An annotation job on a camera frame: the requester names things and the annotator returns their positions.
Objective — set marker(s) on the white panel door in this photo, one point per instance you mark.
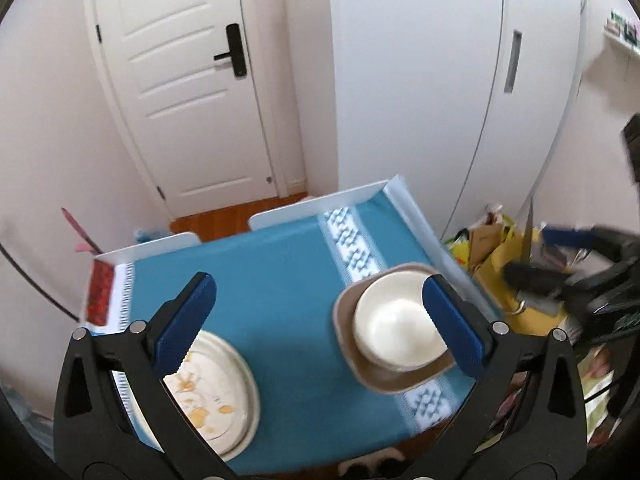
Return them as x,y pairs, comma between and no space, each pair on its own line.
190,85

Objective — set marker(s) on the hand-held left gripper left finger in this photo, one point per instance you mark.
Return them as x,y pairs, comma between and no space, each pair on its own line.
185,320

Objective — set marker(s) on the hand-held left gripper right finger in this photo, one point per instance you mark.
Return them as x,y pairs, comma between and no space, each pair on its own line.
452,325

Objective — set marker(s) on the brown plastic basin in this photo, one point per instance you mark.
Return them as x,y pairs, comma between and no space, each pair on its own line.
395,384

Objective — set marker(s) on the white wardrobe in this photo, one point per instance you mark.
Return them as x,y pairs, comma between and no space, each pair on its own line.
415,85

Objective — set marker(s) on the cream bowl with cartoon print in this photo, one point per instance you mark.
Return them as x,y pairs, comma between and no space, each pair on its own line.
400,366

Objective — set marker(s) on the yellow bag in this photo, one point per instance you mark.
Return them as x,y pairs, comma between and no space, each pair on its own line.
500,280

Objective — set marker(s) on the printed blanket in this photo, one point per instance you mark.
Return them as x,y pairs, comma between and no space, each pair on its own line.
20,415

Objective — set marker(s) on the large white plate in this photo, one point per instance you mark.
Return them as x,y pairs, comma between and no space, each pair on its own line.
240,449

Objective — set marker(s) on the pink plastic tool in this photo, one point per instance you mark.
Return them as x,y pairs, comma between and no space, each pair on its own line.
75,225

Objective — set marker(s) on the brown paper bag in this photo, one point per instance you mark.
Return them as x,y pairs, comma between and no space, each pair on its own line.
485,242

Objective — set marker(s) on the blue patterned tablecloth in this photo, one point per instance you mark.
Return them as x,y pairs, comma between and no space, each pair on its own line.
280,280

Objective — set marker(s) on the green striped bedding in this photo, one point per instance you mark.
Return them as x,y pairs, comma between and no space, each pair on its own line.
602,440

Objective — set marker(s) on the cream plate with duck print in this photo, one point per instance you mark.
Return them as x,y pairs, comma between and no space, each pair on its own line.
210,385

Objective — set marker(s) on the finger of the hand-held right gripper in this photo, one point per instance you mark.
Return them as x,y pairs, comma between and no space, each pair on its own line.
565,236
535,275

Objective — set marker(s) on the black door hinge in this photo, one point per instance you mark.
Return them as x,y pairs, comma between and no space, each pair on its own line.
99,33

